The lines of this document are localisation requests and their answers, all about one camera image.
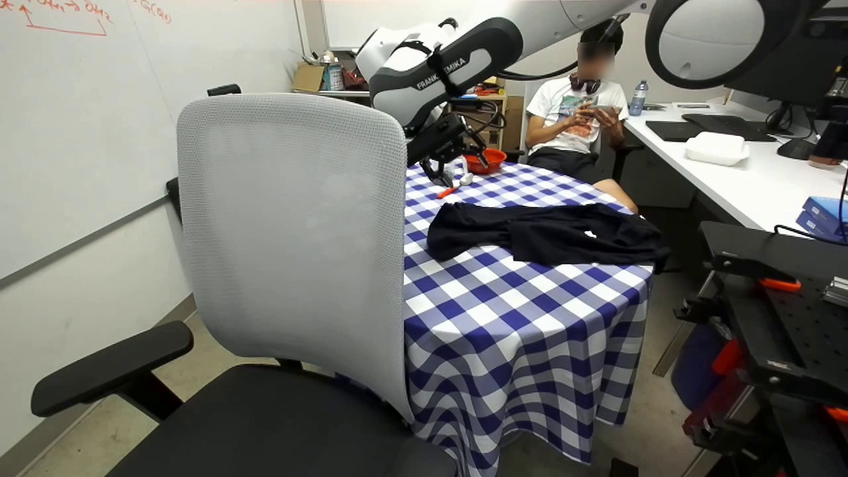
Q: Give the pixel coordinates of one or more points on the red bowl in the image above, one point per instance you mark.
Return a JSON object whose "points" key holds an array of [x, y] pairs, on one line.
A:
{"points": [[486, 164]]}

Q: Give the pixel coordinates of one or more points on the cardboard box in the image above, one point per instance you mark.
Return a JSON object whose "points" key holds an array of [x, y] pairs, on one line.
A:
{"points": [[309, 79]]}

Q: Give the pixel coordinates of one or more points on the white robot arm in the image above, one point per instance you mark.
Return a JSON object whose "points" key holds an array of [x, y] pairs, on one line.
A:
{"points": [[689, 44]]}

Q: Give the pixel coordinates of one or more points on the black keyboard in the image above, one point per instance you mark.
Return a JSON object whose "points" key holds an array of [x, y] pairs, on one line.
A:
{"points": [[709, 124]]}

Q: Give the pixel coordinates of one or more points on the white plastic container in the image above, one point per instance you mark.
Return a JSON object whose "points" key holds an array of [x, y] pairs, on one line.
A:
{"points": [[717, 149]]}

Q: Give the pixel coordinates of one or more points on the clear water bottle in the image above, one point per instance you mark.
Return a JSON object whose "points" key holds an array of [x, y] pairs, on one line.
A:
{"points": [[640, 99]]}

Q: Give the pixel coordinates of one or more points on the red marker pen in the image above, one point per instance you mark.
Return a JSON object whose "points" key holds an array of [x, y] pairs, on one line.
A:
{"points": [[448, 189]]}

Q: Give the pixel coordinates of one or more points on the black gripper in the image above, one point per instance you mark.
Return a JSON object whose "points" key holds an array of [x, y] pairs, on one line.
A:
{"points": [[440, 142]]}

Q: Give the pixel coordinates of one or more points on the wooden shelf unit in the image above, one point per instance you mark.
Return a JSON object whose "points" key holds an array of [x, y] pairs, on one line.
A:
{"points": [[482, 120]]}

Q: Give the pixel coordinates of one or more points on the black hood garment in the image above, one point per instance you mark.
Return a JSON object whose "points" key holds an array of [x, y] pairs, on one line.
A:
{"points": [[550, 234]]}

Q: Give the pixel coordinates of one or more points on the black robot cart base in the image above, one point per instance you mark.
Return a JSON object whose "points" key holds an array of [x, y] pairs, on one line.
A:
{"points": [[779, 411]]}

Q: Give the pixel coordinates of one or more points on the seated person white shirt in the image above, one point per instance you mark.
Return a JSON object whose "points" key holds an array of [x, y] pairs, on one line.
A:
{"points": [[570, 117]]}

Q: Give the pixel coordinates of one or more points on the black computer monitor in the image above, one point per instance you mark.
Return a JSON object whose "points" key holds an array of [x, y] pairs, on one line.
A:
{"points": [[800, 71]]}

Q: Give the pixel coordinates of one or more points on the grey mesh office chair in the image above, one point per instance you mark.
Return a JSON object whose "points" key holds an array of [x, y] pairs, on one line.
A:
{"points": [[293, 246]]}

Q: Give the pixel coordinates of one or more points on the blue box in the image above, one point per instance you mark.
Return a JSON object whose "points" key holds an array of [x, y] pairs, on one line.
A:
{"points": [[825, 219]]}

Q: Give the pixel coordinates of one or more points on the blue white checkered tablecloth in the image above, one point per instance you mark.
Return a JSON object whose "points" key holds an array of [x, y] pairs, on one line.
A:
{"points": [[502, 349]]}

